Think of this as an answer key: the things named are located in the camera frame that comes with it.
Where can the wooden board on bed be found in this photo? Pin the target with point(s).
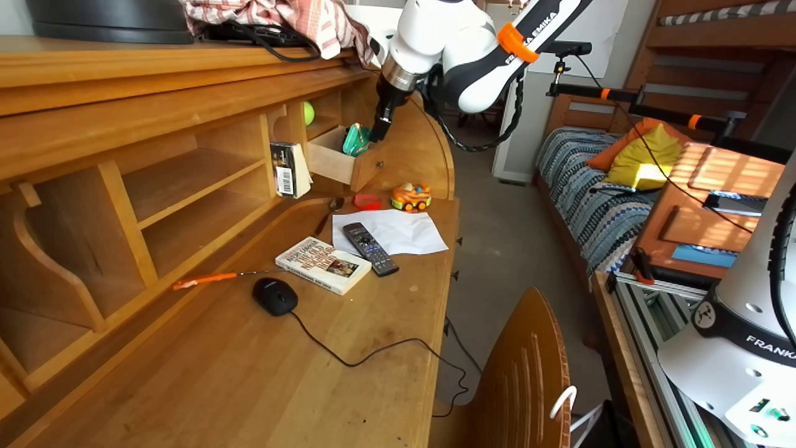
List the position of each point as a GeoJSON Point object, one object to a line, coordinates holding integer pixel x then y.
{"type": "Point", "coordinates": [707, 209]}

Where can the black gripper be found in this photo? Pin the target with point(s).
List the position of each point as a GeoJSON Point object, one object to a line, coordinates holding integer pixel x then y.
{"type": "Point", "coordinates": [389, 100]}

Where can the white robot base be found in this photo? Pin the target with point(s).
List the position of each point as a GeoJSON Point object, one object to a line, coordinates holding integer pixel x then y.
{"type": "Point", "coordinates": [737, 354]}

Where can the red white checkered cloth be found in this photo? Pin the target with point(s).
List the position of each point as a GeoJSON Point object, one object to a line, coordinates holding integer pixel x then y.
{"type": "Point", "coordinates": [323, 20]}

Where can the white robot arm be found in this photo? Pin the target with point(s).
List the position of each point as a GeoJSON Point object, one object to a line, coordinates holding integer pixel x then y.
{"type": "Point", "coordinates": [469, 49]}

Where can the green tennis ball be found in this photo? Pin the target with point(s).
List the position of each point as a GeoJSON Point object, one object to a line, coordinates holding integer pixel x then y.
{"type": "Point", "coordinates": [307, 112]}

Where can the black white card box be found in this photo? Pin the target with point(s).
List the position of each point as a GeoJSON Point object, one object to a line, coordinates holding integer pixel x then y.
{"type": "Point", "coordinates": [289, 171]}

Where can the camera on tripod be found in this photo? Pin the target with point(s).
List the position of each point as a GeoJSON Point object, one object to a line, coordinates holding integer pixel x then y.
{"type": "Point", "coordinates": [566, 49]}

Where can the white paper sheet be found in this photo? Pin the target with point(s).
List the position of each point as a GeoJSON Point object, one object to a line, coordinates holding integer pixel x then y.
{"type": "Point", "coordinates": [397, 232]}

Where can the striped bed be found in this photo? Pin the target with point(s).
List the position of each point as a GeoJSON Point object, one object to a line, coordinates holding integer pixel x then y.
{"type": "Point", "coordinates": [604, 219]}

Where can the orange pen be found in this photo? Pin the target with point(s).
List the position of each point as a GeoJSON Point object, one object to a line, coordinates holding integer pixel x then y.
{"type": "Point", "coordinates": [211, 280]}

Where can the wooden roll-top desk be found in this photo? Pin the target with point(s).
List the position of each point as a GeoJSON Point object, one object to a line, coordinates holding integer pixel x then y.
{"type": "Point", "coordinates": [131, 167]}

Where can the black computer mouse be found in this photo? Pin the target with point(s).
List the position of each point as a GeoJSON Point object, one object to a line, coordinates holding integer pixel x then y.
{"type": "Point", "coordinates": [274, 294]}

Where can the grey round device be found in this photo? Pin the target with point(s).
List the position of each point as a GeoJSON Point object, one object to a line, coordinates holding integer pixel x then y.
{"type": "Point", "coordinates": [111, 20]}

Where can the black remote control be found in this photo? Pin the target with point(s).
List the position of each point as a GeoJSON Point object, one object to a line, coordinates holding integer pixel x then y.
{"type": "Point", "coordinates": [361, 239]}

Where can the small paperback book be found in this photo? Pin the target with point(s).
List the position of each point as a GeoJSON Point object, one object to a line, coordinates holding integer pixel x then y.
{"type": "Point", "coordinates": [325, 265]}

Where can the green yellow crayon box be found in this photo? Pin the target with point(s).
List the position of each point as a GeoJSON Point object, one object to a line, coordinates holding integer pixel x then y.
{"type": "Point", "coordinates": [358, 140]}

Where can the open top right drawer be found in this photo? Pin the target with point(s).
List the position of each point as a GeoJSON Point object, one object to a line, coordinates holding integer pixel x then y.
{"type": "Point", "coordinates": [330, 161]}

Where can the orange toy car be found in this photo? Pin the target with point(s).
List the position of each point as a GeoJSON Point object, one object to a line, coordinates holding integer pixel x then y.
{"type": "Point", "coordinates": [411, 197]}

